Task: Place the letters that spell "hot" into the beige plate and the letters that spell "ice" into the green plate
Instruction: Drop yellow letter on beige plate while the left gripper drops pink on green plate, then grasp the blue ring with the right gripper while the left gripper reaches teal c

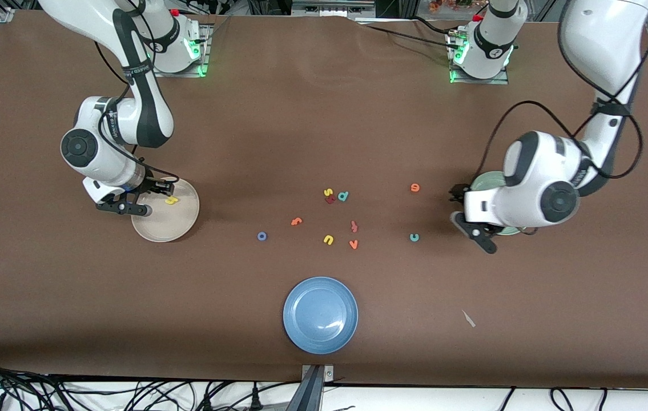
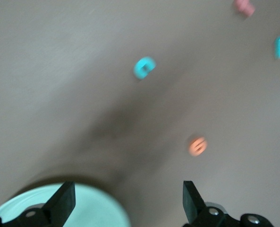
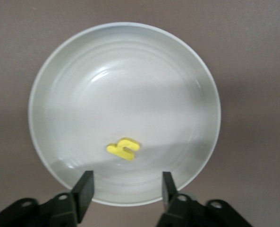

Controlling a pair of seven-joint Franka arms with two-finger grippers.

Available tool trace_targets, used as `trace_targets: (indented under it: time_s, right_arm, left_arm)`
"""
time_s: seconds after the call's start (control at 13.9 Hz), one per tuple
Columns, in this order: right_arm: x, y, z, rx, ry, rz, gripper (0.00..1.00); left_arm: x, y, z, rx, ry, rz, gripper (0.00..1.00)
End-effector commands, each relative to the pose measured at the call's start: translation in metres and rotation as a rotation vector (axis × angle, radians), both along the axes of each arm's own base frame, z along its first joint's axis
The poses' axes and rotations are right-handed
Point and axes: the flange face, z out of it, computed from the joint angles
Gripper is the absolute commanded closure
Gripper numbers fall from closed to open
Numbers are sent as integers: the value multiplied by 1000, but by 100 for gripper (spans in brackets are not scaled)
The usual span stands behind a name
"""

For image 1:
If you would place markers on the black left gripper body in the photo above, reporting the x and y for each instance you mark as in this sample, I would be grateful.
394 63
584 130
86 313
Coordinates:
459 193

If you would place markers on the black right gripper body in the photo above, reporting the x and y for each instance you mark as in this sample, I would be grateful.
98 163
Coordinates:
153 186

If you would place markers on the yellow foam letter h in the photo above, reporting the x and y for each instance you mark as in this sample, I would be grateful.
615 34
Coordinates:
171 200

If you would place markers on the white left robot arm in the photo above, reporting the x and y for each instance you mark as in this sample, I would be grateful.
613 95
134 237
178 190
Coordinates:
535 182

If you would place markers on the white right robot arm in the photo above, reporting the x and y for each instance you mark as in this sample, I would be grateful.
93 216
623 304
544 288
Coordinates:
141 114

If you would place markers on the light green plate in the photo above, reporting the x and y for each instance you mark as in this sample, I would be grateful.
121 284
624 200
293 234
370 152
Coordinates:
486 181

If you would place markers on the beige brown plate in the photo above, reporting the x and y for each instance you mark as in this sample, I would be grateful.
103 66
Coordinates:
169 225

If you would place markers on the white paper scrap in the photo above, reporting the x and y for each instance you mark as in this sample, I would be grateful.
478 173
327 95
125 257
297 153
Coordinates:
468 318

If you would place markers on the blue plate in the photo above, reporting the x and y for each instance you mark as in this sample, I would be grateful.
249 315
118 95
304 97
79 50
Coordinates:
320 315

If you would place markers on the orange artificial flowers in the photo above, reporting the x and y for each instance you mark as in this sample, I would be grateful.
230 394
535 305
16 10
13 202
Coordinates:
443 5

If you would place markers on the black power plug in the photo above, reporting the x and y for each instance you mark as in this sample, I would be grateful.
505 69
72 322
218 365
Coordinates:
208 402
255 399

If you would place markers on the grey metal device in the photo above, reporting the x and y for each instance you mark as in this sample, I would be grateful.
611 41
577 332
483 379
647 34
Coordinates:
332 8

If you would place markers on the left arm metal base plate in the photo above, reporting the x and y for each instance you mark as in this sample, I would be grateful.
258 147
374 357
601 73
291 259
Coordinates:
472 81

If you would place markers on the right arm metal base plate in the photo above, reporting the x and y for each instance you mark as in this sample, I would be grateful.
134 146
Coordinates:
206 51

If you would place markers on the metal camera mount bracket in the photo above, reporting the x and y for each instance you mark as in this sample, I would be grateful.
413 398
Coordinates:
312 394

